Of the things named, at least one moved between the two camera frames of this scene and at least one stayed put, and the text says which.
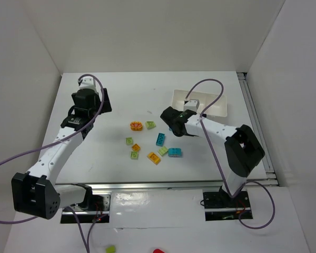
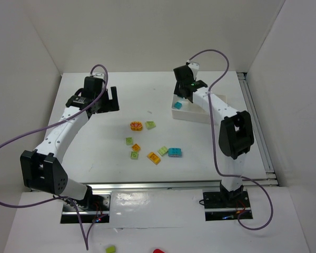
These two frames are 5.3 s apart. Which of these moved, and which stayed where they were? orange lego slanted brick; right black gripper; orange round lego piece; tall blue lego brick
Moved: right black gripper; tall blue lego brick
Stayed: orange lego slanted brick; orange round lego piece
